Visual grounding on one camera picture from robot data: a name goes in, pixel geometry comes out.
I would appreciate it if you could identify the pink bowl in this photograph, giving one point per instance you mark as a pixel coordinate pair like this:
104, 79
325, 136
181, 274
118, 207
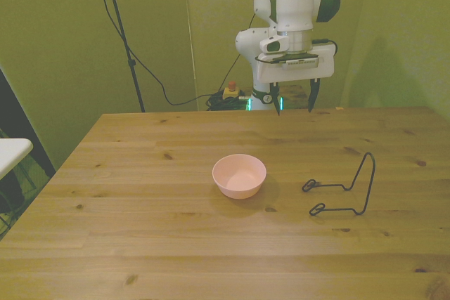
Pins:
239, 177

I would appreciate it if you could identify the yellow emergency stop button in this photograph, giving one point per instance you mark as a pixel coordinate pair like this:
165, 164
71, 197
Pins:
232, 92

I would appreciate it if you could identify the white side table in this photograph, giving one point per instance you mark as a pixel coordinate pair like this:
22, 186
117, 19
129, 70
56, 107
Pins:
12, 150

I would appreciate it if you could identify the black camera tripod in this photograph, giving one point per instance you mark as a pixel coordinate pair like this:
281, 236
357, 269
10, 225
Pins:
121, 29

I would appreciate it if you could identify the dark upright panel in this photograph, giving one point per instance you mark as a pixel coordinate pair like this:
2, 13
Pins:
21, 117

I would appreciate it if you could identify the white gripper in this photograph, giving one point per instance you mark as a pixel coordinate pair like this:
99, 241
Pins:
299, 72

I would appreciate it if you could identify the dark wrist camera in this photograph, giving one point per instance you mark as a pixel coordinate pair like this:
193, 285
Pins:
299, 62

